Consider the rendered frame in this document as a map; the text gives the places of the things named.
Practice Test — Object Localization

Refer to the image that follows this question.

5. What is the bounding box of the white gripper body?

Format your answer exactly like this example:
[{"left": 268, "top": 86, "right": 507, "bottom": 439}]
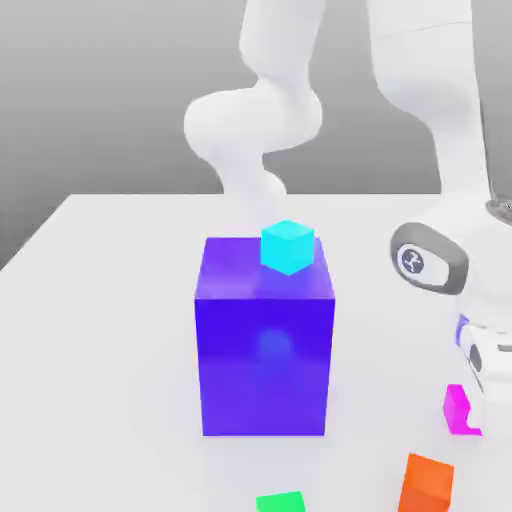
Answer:
[{"left": 463, "top": 344, "right": 512, "bottom": 403}]

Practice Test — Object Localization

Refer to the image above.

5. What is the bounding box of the small magenta cube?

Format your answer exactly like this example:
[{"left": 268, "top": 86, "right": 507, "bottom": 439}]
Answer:
[{"left": 442, "top": 383, "right": 484, "bottom": 437}]

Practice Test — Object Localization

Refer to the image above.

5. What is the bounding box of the small orange cube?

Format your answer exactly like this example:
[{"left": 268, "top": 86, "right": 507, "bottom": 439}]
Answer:
[{"left": 397, "top": 452, "right": 456, "bottom": 512}]

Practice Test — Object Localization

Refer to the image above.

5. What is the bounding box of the small cyan cube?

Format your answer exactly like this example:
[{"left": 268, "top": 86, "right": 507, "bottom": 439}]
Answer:
[{"left": 260, "top": 219, "right": 316, "bottom": 277}]

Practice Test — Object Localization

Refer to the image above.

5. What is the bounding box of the small green cube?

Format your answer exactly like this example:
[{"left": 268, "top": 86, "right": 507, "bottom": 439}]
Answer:
[{"left": 255, "top": 490, "right": 306, "bottom": 512}]

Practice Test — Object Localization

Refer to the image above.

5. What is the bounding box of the large blue box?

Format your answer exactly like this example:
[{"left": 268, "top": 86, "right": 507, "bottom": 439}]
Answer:
[{"left": 194, "top": 236, "right": 336, "bottom": 438}]

